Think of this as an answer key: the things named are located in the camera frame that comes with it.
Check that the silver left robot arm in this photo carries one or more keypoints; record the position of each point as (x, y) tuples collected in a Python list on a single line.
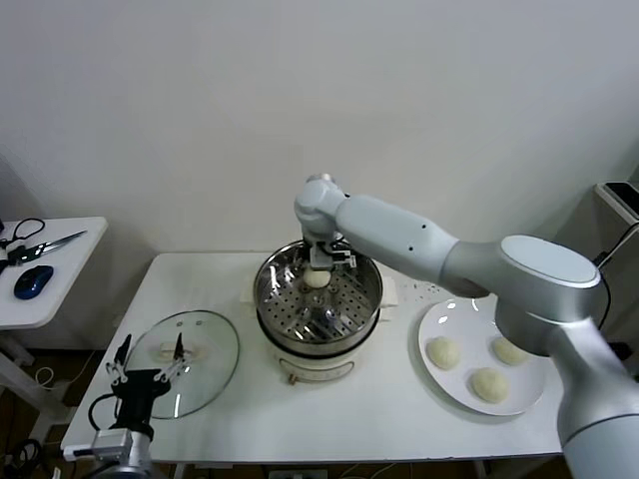
[(132, 464)]

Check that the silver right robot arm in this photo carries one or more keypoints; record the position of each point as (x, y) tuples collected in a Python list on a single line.
[(399, 234)]

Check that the white round plate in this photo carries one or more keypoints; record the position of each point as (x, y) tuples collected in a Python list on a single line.
[(439, 319)]

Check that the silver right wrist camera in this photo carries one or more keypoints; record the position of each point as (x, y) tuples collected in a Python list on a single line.
[(320, 257)]

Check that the white electric cooker pot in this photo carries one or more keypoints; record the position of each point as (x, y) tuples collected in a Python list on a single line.
[(314, 369)]

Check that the white metal rack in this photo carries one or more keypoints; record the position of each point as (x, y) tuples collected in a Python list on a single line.
[(619, 234)]

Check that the small white side table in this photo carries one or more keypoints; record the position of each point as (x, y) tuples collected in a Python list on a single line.
[(65, 279)]

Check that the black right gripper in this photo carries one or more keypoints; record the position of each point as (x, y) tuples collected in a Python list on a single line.
[(342, 259)]

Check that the blue computer mouse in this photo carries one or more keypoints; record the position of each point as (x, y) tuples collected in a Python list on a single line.
[(34, 282)]

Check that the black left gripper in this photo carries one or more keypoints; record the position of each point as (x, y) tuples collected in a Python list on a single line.
[(137, 394)]

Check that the perforated steel steamer basket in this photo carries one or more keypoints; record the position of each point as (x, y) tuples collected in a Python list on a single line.
[(279, 299)]

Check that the white steamed baozi bun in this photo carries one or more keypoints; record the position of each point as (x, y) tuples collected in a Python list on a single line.
[(443, 353), (489, 385), (506, 351), (317, 280)]

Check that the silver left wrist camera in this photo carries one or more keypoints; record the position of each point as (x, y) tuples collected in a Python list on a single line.
[(112, 443)]

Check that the round glass pot lid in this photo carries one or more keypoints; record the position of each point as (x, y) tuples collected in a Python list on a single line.
[(214, 349)]

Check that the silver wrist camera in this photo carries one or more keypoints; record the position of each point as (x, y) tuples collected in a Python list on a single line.
[(320, 257), (112, 443)]

